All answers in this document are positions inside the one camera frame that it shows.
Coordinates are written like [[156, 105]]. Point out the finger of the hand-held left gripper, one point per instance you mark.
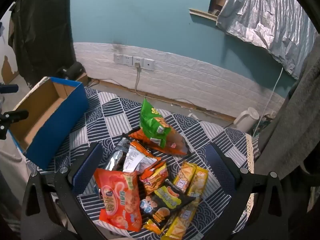
[[8, 88], [15, 116]]

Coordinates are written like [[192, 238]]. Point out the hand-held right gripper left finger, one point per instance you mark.
[[87, 165]]

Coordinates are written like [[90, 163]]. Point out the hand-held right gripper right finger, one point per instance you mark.
[[220, 170]]

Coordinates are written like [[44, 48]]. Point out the blue cardboard box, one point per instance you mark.
[[62, 130]]

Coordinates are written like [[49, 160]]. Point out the small orange noodle packet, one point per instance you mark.
[[153, 180]]

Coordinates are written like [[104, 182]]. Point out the silver foil snack packet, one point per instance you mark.
[[113, 160]]

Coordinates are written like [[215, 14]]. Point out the large red-orange snack bag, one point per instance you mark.
[[117, 200]]

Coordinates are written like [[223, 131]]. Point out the orange packet with white label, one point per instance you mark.
[[135, 160]]

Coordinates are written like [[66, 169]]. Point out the orange snack bag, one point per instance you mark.
[[175, 142]]

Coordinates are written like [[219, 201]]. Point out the white electric kettle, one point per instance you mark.
[[246, 120]]

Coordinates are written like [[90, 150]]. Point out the black snack packet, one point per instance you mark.
[[167, 197]]

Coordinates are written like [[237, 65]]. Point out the black floor device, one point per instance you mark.
[[73, 70]]

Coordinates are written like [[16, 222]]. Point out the black hanging cloth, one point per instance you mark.
[[42, 30]]

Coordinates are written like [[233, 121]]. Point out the small brown cardboard box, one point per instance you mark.
[[82, 78]]

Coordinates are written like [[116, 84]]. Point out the green snack bag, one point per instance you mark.
[[150, 122]]

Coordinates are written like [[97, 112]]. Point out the grey cloth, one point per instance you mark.
[[287, 130]]

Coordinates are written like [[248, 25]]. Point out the wooden window sill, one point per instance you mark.
[[202, 13]]

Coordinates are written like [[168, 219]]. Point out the silver crinkled curtain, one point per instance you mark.
[[262, 17]]

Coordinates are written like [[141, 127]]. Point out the white wall socket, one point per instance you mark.
[[149, 63], [127, 60], [118, 59], [138, 62]]

